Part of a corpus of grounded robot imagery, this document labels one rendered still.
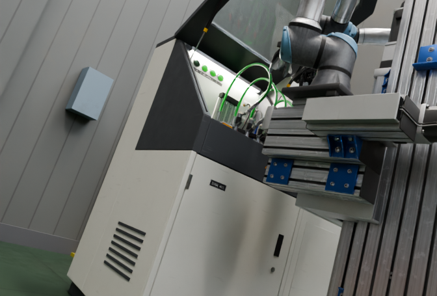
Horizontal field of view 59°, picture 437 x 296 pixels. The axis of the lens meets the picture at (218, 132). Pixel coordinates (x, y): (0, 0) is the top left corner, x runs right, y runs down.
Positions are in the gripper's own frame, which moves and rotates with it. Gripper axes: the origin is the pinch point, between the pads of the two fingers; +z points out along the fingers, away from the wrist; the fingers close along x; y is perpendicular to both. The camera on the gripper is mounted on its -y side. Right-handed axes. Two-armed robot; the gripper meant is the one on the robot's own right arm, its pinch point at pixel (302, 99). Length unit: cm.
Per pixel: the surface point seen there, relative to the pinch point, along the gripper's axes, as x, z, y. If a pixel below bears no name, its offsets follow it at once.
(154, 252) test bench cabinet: -47, 86, -5
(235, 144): -27.6, 34.3, -3.1
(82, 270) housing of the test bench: -47, 109, -69
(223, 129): -35.9, 31.2, -3.1
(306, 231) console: 28, 58, -3
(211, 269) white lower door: -21, 86, -3
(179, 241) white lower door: -39, 79, -3
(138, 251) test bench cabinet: -47, 88, -18
